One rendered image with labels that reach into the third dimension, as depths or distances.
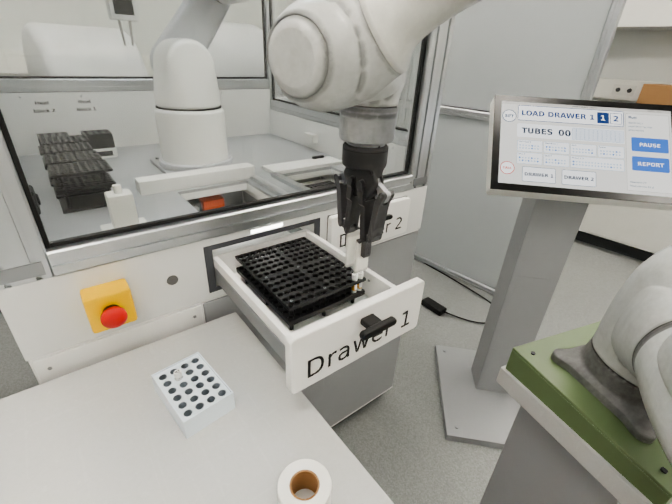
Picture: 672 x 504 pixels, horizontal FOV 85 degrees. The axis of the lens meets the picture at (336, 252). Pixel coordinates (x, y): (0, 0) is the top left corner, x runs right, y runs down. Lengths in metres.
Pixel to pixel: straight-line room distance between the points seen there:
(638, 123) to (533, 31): 0.94
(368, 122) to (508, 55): 1.73
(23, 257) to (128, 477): 0.37
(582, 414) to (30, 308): 0.91
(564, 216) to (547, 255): 0.15
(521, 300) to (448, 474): 0.67
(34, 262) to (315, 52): 0.56
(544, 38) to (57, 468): 2.23
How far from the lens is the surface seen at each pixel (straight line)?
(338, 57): 0.38
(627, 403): 0.78
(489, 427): 1.70
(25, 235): 0.74
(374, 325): 0.60
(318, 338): 0.57
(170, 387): 0.70
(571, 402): 0.75
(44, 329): 0.81
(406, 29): 0.42
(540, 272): 1.48
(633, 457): 0.74
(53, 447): 0.74
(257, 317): 0.68
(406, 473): 1.53
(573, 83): 2.15
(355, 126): 0.58
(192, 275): 0.82
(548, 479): 0.93
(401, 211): 1.09
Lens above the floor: 1.29
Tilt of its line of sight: 28 degrees down
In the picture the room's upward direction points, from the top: 3 degrees clockwise
